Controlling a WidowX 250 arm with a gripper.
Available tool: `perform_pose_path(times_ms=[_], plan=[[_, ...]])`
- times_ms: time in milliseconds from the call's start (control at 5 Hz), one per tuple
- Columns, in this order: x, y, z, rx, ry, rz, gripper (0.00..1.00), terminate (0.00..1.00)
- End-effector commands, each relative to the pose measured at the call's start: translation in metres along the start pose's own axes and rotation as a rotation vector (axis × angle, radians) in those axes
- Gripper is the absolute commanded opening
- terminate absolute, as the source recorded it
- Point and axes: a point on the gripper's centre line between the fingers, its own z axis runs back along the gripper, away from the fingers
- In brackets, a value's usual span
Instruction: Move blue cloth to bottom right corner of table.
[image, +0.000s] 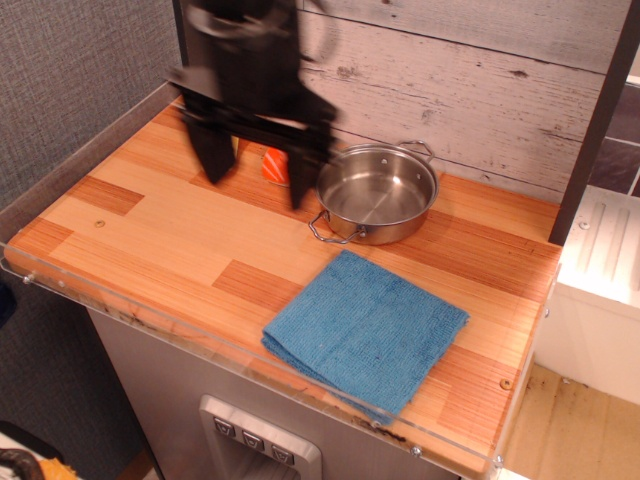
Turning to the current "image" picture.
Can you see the orange salmon sushi toy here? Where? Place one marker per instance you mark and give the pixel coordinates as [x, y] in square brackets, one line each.
[274, 167]

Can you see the yellow object bottom left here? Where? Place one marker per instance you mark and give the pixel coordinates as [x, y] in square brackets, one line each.
[53, 469]

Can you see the silver dispenser button panel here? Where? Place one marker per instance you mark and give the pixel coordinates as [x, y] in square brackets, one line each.
[244, 446]

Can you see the dark right shelf post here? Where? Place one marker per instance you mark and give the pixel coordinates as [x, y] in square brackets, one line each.
[606, 104]

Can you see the grey toy kitchen cabinet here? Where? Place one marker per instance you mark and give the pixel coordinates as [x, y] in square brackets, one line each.
[164, 382]

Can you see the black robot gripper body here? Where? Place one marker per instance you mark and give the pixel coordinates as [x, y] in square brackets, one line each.
[247, 83]

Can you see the yellow toy dish brush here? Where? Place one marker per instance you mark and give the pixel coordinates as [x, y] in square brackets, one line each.
[235, 145]

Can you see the stainless steel pot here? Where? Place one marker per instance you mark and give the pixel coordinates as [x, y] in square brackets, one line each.
[375, 193]

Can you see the white toy sink unit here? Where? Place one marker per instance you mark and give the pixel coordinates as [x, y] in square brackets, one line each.
[590, 332]

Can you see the blue cloth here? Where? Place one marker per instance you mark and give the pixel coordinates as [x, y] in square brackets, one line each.
[365, 332]

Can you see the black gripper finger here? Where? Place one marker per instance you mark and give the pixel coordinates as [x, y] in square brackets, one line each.
[213, 148]
[304, 166]

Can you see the clear acrylic table guard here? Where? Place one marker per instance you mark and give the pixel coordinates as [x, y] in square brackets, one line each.
[219, 303]

